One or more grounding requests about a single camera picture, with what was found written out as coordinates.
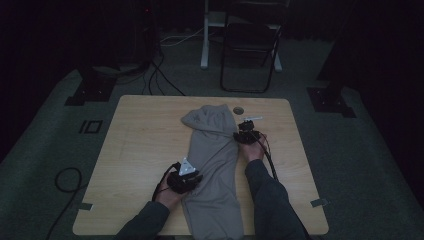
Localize white floor cable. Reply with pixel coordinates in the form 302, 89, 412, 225
159, 28, 205, 47

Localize person's right hand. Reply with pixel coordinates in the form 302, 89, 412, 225
240, 134, 268, 163

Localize grey pants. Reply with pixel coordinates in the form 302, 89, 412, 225
180, 103, 246, 240

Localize black folding chair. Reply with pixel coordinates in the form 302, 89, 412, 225
219, 0, 284, 94

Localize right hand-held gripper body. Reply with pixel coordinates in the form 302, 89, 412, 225
239, 115, 263, 145

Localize black stand base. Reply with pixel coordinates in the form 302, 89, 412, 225
306, 79, 357, 118
64, 66, 118, 107

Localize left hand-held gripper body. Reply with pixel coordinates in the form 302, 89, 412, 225
166, 157, 197, 195

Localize person's left hand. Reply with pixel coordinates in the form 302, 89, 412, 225
154, 181, 188, 209

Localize black floor cables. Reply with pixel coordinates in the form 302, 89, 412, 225
141, 49, 186, 97

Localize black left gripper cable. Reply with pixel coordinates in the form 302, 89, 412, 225
152, 162, 181, 203

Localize white metal desk frame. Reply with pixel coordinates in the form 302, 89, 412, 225
200, 0, 284, 73

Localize dark equipment with red light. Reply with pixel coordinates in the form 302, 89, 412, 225
96, 0, 161, 71

